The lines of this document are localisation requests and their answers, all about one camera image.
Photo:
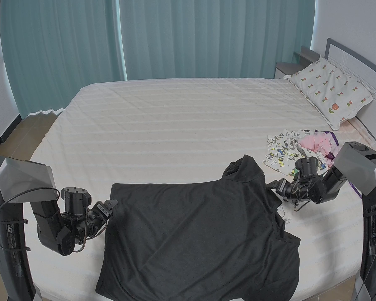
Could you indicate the pink garment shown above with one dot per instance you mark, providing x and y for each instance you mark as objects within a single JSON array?
[{"x": 313, "y": 143}]

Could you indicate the purple garment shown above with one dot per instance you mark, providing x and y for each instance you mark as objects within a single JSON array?
[{"x": 337, "y": 143}]

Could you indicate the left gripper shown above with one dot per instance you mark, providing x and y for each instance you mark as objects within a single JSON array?
[{"x": 101, "y": 213}]

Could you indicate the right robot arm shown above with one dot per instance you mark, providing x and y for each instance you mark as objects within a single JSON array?
[{"x": 357, "y": 168}]

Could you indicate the white printed pillow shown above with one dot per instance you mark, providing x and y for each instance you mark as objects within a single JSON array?
[{"x": 330, "y": 89}]

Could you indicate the blue-green curtain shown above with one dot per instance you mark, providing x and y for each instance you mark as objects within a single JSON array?
[
  {"x": 62, "y": 42},
  {"x": 213, "y": 27}
]

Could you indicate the grey white bedside table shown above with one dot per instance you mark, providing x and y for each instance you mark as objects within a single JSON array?
[{"x": 283, "y": 68}]

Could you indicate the black T-shirt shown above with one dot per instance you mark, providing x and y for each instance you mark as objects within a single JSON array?
[{"x": 191, "y": 230}]

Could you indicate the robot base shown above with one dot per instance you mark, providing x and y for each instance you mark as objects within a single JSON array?
[{"x": 360, "y": 288}]

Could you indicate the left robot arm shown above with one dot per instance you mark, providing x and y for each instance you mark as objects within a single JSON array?
[{"x": 47, "y": 227}]

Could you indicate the white printed garment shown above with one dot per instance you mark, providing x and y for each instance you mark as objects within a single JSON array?
[{"x": 279, "y": 155}]

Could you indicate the bed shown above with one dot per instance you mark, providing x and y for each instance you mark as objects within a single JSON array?
[{"x": 175, "y": 121}]

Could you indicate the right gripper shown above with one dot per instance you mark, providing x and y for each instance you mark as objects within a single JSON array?
[{"x": 284, "y": 190}]

